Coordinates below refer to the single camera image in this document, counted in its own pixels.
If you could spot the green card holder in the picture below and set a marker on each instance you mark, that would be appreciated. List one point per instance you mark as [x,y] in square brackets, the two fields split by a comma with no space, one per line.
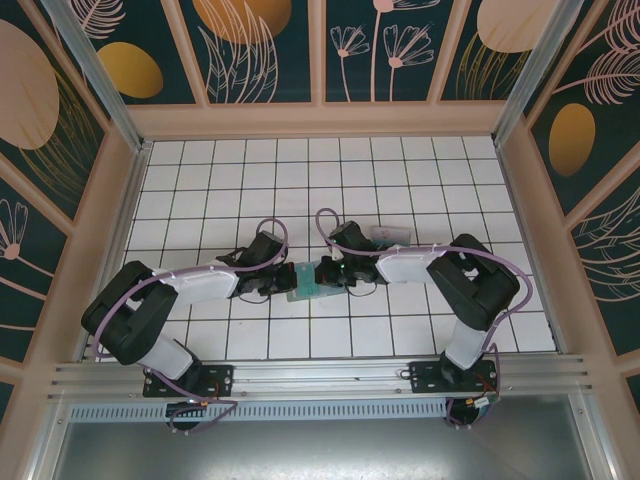
[306,280]

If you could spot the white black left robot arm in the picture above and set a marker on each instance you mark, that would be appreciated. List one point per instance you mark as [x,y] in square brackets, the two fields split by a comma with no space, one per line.
[205,285]

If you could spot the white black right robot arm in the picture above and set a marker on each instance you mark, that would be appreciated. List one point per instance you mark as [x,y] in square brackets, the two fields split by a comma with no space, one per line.
[405,265]

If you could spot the teal card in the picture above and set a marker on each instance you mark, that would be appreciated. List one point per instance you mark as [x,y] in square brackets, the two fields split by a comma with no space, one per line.
[392,244]

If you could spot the grey metal sheet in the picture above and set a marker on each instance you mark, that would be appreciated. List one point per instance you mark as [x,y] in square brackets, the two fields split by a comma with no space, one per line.
[320,450]

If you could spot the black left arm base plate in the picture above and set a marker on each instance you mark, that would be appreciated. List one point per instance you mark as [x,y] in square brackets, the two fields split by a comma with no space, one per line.
[222,380]

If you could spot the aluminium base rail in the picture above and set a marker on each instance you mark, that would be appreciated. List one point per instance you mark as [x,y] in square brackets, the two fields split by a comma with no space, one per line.
[325,377]

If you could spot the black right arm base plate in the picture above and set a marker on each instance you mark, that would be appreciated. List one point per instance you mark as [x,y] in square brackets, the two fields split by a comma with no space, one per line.
[425,380]

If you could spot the aluminium corner post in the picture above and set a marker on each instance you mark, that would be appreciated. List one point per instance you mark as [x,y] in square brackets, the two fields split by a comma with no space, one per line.
[530,80]
[100,85]

